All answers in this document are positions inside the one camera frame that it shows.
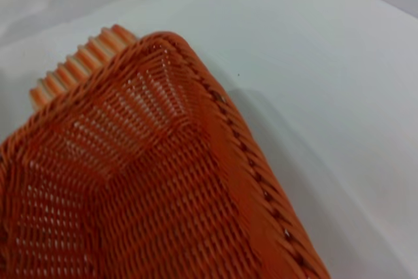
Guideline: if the orange woven plastic basket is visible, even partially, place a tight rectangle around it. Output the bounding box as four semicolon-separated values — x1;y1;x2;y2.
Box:
0;30;332;279

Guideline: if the orange cream striped bread roll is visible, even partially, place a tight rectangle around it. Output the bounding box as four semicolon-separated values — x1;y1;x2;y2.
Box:
29;24;140;112

